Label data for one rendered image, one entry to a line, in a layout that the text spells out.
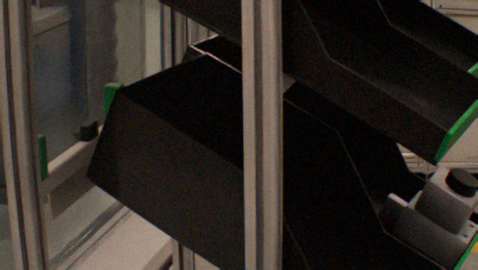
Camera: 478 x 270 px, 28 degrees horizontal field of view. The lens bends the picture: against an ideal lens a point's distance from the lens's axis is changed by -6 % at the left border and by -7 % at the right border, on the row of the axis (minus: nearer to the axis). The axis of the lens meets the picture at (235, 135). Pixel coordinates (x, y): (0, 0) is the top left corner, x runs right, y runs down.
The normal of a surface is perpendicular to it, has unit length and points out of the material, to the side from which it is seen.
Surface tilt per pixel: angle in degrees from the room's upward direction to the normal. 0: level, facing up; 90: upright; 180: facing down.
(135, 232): 0
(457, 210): 90
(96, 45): 74
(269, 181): 90
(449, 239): 90
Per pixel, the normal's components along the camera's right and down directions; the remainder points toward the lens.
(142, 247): -0.01, -0.96
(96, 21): 0.63, -0.07
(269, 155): -0.28, 0.28
